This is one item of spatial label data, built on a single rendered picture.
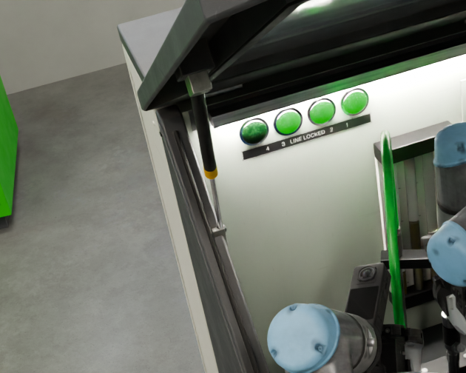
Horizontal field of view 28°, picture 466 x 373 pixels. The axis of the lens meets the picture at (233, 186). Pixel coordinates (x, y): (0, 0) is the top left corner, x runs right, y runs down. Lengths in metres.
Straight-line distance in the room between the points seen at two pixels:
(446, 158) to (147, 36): 0.65
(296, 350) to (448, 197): 0.38
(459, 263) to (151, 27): 0.82
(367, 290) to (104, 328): 2.29
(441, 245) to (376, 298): 0.12
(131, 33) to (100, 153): 2.83
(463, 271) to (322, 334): 0.21
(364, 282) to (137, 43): 0.66
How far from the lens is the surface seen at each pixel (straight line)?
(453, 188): 1.27
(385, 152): 1.34
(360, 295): 1.20
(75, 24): 5.28
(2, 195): 4.03
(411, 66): 1.57
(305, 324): 1.00
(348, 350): 1.04
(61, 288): 3.68
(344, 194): 1.67
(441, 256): 1.13
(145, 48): 1.62
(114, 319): 3.45
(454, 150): 1.24
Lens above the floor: 2.12
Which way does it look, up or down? 32 degrees down
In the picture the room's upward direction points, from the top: 11 degrees counter-clockwise
